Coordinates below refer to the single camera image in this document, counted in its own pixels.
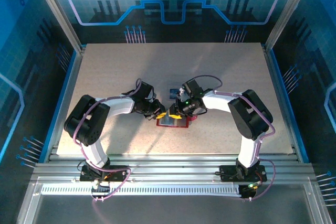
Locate red card holder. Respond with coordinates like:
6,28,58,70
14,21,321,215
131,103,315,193
156,115,198,130

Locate blue credit card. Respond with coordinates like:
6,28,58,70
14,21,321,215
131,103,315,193
169,88,182,101

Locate blue edge strip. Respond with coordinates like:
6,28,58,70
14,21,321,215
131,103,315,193
38,49,80,163

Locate white connector block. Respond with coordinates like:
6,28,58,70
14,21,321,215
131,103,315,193
90,180,111,195

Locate grey metal panel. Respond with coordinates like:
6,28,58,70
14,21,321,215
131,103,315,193
33,194,316,224

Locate black controller box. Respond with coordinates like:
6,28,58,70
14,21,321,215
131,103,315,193
239,183,260,200

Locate aluminium frame rail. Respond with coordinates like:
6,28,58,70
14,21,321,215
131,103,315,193
30,153,317,184

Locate purple cable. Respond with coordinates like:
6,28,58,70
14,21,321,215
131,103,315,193
72,78,131,204
195,74,276,201

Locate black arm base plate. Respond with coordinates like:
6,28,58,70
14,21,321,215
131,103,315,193
78,165,131,183
219,164,268,183

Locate white slotted cable duct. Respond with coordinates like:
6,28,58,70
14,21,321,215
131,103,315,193
40,184,243,196

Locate aluminium side rail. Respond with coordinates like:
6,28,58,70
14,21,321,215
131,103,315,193
47,44,87,163
262,44,301,163

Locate aluminium frame post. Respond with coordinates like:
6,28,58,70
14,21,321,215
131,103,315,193
262,0,317,51
28,0,87,53

